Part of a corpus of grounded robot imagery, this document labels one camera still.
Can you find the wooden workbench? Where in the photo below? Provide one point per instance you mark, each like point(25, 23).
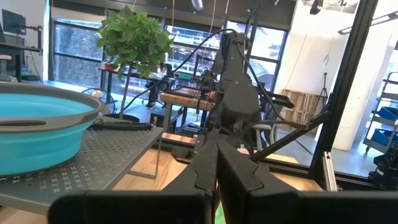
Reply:
point(183, 99)

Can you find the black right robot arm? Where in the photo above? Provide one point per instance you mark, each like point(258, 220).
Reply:
point(239, 93)

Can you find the green plant in black pot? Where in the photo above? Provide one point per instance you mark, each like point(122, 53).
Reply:
point(133, 34)

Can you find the grey shelving cart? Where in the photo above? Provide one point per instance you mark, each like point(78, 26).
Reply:
point(388, 97)

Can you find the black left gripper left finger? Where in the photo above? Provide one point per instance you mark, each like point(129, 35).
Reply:
point(203, 174)

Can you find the grey office chair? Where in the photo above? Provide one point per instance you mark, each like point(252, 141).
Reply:
point(264, 127)

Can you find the silver aluminium extrusion post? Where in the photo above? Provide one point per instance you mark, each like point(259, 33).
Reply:
point(330, 171)

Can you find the blue storage bin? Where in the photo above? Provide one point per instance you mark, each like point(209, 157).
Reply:
point(385, 112)
point(384, 137)

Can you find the wooden pallet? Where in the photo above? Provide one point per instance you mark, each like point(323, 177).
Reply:
point(298, 105)

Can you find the blue collapsible colander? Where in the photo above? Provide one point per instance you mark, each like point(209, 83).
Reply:
point(37, 146)

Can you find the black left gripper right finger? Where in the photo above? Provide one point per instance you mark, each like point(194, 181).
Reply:
point(236, 175)

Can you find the black ceiling spotlight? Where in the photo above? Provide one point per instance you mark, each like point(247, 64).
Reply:
point(316, 6)

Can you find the black computer monitor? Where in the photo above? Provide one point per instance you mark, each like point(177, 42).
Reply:
point(14, 21)

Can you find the black tripod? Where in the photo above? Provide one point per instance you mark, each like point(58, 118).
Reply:
point(324, 84)

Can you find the white linear ceiling light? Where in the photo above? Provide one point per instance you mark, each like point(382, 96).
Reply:
point(373, 21)

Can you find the grey perforated metal shelf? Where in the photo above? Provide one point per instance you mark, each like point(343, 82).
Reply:
point(93, 155)

